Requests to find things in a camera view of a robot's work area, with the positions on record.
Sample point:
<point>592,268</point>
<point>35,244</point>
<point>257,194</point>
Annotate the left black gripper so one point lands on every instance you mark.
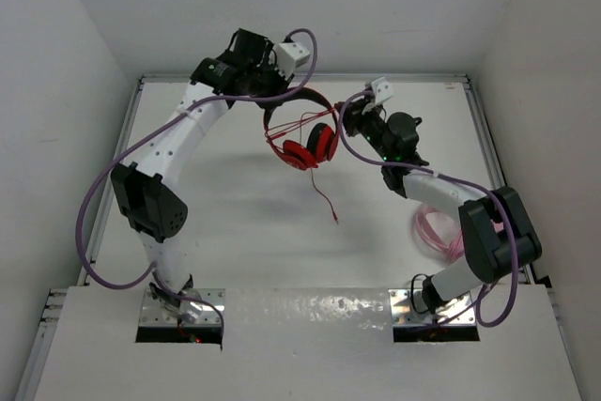
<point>265,83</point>

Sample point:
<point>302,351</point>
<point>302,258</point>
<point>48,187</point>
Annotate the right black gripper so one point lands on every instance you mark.
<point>356,115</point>

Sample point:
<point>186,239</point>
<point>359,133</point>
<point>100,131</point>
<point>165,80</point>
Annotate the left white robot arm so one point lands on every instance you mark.
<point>146,189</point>

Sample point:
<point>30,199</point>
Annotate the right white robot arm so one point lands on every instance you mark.
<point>498,236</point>

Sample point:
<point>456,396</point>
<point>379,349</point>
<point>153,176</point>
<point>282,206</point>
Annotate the pink headphones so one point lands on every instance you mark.
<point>451,249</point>

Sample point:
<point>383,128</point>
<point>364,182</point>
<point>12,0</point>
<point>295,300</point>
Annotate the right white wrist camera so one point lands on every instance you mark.
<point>382,90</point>

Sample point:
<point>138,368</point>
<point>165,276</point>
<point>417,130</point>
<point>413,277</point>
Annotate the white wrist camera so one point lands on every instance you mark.
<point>290,56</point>
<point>382,90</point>

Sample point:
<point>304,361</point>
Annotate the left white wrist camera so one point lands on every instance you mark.
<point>290,56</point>

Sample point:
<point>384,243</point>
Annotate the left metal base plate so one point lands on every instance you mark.
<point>156,312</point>

